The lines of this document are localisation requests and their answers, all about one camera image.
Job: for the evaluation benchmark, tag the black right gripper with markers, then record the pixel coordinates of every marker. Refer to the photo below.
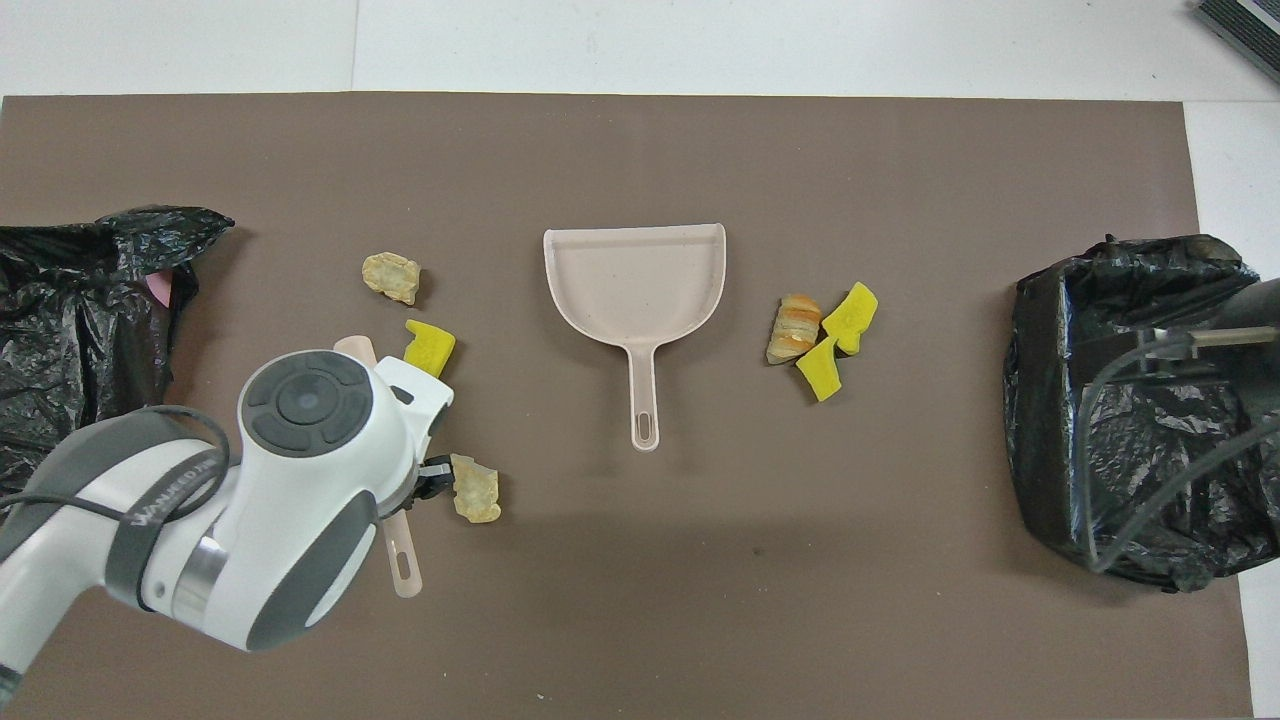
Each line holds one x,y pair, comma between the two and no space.
1250,380

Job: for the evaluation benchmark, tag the toy croissant bread piece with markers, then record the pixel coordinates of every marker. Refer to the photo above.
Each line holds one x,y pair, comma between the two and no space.
390,277
476,488
794,327

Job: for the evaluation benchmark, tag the beige hand brush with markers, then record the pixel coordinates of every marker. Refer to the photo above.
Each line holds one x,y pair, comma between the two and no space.
403,560

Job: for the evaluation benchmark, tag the yellow green sponge piece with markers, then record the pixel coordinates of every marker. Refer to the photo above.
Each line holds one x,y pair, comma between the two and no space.
820,370
430,345
850,317

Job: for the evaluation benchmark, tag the beige plastic dustpan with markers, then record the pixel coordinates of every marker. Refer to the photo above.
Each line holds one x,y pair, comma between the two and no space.
635,285

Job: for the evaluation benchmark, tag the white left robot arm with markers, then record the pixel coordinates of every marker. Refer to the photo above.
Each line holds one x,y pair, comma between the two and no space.
290,480

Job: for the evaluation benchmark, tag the black trash bag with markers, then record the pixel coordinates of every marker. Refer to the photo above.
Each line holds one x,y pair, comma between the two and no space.
1130,470
60,330

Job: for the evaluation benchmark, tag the pink plastic bin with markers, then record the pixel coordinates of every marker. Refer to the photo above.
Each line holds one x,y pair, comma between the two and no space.
160,290

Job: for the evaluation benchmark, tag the brown table mat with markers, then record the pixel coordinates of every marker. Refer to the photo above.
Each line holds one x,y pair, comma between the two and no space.
700,600

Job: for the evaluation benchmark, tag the dark ribbed panel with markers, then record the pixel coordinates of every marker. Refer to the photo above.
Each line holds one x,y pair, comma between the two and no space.
1245,25

